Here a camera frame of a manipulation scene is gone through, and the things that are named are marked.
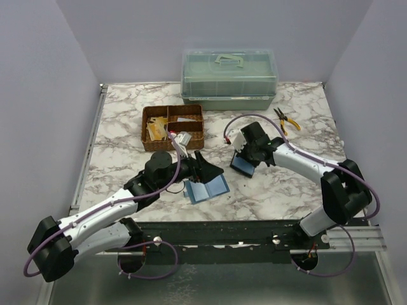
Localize blue plastic card sleeve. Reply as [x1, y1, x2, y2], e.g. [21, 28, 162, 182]
[184, 175, 230, 205]

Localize gold cards in tray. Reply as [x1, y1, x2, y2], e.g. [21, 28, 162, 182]
[147, 116, 168, 141]

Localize yellow handled pliers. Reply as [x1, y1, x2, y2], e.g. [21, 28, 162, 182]
[273, 107, 301, 136]

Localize green clear-lid storage box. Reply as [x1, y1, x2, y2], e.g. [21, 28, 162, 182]
[181, 49, 279, 111]

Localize white card in tray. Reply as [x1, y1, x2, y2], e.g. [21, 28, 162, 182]
[176, 117, 197, 122]

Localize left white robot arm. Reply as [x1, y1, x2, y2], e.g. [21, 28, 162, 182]
[23, 151, 224, 282]

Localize brown wicker divided tray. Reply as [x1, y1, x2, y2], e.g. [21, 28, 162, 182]
[141, 104, 205, 152]

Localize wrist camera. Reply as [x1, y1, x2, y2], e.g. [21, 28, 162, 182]
[170, 132, 191, 158]
[226, 129, 247, 153]

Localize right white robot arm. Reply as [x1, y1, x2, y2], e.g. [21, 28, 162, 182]
[230, 122, 372, 249]

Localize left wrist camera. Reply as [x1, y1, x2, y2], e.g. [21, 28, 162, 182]
[170, 132, 191, 158]

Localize black leather card holder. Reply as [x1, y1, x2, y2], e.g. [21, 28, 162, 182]
[230, 152, 255, 178]

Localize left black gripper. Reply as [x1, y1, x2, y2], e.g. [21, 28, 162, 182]
[158, 149, 224, 191]

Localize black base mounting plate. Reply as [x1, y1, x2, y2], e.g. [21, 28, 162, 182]
[119, 218, 329, 265]

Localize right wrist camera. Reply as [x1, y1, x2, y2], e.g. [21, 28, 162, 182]
[226, 129, 247, 153]

